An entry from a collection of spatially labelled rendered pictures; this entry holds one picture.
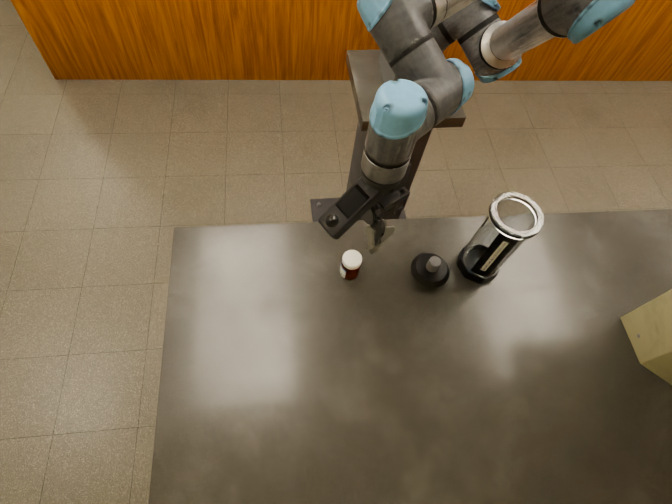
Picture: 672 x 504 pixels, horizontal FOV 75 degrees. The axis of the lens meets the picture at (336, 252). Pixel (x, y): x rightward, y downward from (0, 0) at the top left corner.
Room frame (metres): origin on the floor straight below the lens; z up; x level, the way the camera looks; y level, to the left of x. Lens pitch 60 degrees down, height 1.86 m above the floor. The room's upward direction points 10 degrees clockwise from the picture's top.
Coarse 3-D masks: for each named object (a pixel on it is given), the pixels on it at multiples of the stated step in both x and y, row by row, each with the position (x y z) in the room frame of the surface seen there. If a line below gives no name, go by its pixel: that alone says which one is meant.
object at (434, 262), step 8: (416, 256) 0.54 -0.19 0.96; (424, 256) 0.53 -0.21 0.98; (432, 256) 0.52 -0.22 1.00; (416, 264) 0.51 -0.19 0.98; (424, 264) 0.51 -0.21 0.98; (432, 264) 0.50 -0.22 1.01; (440, 264) 0.50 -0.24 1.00; (416, 272) 0.49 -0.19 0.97; (424, 272) 0.49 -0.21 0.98; (432, 272) 0.49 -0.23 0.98; (440, 272) 0.50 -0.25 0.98; (448, 272) 0.51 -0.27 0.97; (424, 280) 0.47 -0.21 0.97; (432, 280) 0.47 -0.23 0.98; (440, 280) 0.48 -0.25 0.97
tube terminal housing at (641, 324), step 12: (660, 300) 0.47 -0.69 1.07; (636, 312) 0.47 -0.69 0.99; (648, 312) 0.46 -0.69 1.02; (660, 312) 0.45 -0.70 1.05; (624, 324) 0.46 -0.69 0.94; (636, 324) 0.45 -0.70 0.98; (648, 324) 0.44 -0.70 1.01; (660, 324) 0.43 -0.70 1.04; (636, 336) 0.43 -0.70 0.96; (648, 336) 0.42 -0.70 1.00; (660, 336) 0.41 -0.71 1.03; (636, 348) 0.41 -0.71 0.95; (648, 348) 0.40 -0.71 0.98; (660, 348) 0.39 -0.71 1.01; (648, 360) 0.37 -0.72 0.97; (660, 360) 0.37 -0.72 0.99; (660, 372) 0.36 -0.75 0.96
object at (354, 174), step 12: (360, 132) 1.18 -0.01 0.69; (360, 144) 1.15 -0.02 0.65; (420, 144) 1.10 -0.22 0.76; (360, 156) 1.13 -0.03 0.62; (420, 156) 1.10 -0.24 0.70; (360, 168) 1.10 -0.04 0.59; (348, 180) 1.22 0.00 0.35; (408, 180) 1.10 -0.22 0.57; (312, 204) 1.30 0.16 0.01; (324, 204) 1.32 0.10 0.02; (312, 216) 1.23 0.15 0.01; (384, 216) 1.08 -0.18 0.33; (396, 216) 1.10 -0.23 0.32
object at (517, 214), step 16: (512, 192) 0.61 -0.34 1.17; (496, 208) 0.56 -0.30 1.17; (512, 208) 0.60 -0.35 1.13; (528, 208) 0.58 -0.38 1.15; (512, 224) 0.59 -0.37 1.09; (528, 224) 0.56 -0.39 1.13; (480, 240) 0.54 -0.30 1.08; (464, 256) 0.55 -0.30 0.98; (480, 256) 0.52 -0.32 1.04; (496, 272) 0.53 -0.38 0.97
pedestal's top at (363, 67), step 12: (348, 60) 1.24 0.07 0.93; (360, 60) 1.24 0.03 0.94; (372, 60) 1.25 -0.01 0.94; (348, 72) 1.22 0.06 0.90; (360, 72) 1.18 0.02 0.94; (372, 72) 1.19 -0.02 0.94; (360, 84) 1.13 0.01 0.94; (372, 84) 1.14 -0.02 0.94; (360, 96) 1.07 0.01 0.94; (372, 96) 1.08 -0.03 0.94; (360, 108) 1.02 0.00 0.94; (360, 120) 1.00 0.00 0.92; (444, 120) 1.04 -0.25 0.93; (456, 120) 1.05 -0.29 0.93
